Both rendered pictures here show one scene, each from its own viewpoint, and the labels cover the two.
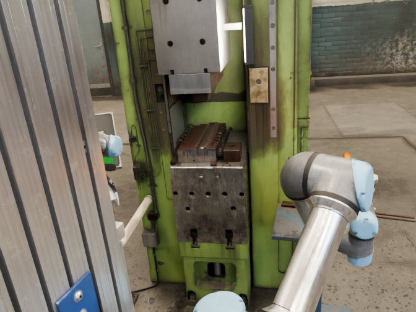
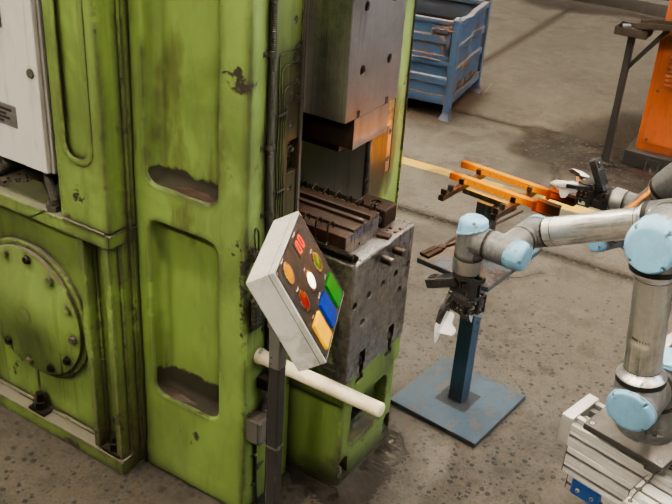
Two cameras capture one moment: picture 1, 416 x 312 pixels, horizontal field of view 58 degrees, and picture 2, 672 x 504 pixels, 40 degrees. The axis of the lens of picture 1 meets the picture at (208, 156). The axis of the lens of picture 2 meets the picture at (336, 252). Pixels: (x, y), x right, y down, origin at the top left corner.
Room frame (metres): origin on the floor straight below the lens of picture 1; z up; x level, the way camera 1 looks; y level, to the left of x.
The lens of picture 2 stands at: (0.98, 2.51, 2.31)
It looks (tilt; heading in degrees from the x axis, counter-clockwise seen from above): 29 degrees down; 290
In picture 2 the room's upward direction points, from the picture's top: 4 degrees clockwise
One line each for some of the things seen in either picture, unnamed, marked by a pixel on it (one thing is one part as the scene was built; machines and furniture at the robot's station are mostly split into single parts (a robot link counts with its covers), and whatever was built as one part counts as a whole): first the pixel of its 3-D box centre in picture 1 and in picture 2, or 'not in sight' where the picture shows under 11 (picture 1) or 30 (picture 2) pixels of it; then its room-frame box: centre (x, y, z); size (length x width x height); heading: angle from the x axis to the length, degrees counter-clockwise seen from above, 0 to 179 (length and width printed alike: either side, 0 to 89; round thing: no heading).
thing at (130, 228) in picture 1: (135, 220); (319, 382); (1.76, 0.41, 0.62); 0.44 x 0.05 x 0.05; 169
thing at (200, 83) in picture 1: (198, 75); (312, 108); (1.98, 0.02, 1.32); 0.42 x 0.20 x 0.10; 169
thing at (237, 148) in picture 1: (233, 151); (375, 210); (1.80, -0.13, 0.95); 0.12 x 0.08 x 0.06; 169
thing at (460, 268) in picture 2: not in sight; (468, 263); (1.36, 0.45, 1.15); 0.08 x 0.08 x 0.05
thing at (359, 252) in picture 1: (355, 244); not in sight; (1.00, -0.45, 0.91); 0.11 x 0.08 x 0.11; 50
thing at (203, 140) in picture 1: (207, 134); (312, 201); (1.98, -0.01, 0.99); 0.42 x 0.05 x 0.01; 169
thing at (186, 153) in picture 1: (203, 140); (307, 213); (1.98, 0.02, 0.96); 0.42 x 0.20 x 0.09; 169
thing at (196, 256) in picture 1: (221, 247); (305, 382); (1.98, -0.04, 0.23); 0.55 x 0.37 x 0.47; 169
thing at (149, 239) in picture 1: (150, 238); (260, 424); (1.96, 0.39, 0.36); 0.09 x 0.07 x 0.12; 79
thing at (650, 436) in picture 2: not in sight; (648, 410); (0.84, 0.46, 0.87); 0.15 x 0.15 x 0.10
